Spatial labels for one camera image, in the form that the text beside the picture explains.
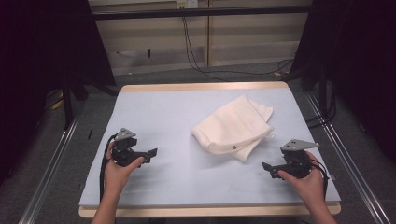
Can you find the black horizontal bar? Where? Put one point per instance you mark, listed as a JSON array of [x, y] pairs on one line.
[[202, 12]]

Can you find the yellow tape strip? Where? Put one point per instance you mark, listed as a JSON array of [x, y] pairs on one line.
[[57, 105]]

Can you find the light blue foam mat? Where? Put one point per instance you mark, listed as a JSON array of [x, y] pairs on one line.
[[174, 118]]

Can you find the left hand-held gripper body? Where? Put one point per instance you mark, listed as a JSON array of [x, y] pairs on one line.
[[124, 152]]

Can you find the metal floor rail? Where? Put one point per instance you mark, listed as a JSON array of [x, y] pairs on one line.
[[351, 174], [46, 177]]

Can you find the white towel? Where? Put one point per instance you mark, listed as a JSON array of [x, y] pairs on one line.
[[233, 127]]

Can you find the dark curtain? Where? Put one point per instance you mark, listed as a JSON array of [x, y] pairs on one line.
[[361, 62], [37, 62]]

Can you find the person's right hand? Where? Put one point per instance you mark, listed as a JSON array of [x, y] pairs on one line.
[[306, 186]]

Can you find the black metal stand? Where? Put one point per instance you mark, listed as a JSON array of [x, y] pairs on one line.
[[67, 105]]

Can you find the white wall socket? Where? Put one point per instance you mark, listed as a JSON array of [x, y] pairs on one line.
[[186, 3]]

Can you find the wooden table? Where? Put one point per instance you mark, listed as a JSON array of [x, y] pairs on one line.
[[202, 86]]

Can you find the person's left hand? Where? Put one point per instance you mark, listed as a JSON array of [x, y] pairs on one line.
[[116, 177]]

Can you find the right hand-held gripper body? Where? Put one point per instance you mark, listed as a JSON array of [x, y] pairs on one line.
[[297, 161]]

